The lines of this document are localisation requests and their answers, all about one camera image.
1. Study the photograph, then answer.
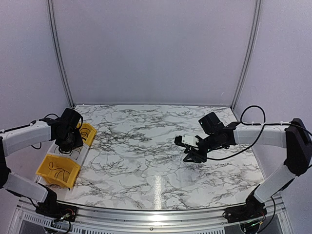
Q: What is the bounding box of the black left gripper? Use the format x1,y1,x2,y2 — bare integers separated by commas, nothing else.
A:
57,130,83,153

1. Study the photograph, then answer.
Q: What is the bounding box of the long thin black cable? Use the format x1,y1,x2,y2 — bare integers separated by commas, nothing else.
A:
79,124,95,142

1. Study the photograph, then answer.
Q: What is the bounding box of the white cable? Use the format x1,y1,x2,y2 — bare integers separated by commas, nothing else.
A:
167,148,188,166

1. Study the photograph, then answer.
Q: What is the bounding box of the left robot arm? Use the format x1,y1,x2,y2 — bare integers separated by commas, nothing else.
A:
0,108,83,217

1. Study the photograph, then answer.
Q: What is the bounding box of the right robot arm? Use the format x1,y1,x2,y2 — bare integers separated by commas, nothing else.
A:
175,113,312,218

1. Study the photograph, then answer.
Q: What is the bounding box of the white translucent plastic bin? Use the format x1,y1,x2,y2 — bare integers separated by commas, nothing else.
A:
47,144,89,166

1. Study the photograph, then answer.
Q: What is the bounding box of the far yellow plastic bin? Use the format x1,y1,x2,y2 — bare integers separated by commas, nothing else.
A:
79,123,97,148

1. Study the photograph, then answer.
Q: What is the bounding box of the yellow plastic bin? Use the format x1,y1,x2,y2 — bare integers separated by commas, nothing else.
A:
36,154,81,189
79,123,97,148

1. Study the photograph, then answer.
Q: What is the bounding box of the near yellow plastic bin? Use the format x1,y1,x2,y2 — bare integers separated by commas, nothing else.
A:
36,154,81,189

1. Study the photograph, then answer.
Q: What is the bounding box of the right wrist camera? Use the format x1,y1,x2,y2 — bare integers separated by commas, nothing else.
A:
174,135,199,148

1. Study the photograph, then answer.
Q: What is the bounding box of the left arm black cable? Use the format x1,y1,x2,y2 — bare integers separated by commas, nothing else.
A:
0,113,61,150

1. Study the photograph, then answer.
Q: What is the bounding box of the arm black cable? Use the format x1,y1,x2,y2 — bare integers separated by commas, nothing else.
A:
207,105,312,161
0,113,61,150

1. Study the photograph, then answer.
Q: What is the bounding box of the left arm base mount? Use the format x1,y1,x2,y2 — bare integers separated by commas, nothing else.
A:
35,188,78,222

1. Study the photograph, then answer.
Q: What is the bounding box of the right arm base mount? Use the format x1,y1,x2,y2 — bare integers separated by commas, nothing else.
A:
222,192,267,223

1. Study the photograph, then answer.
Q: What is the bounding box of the aluminium front rail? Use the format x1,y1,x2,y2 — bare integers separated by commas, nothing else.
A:
8,196,294,234

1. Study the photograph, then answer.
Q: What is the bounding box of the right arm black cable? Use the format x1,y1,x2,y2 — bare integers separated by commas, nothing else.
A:
207,105,312,161

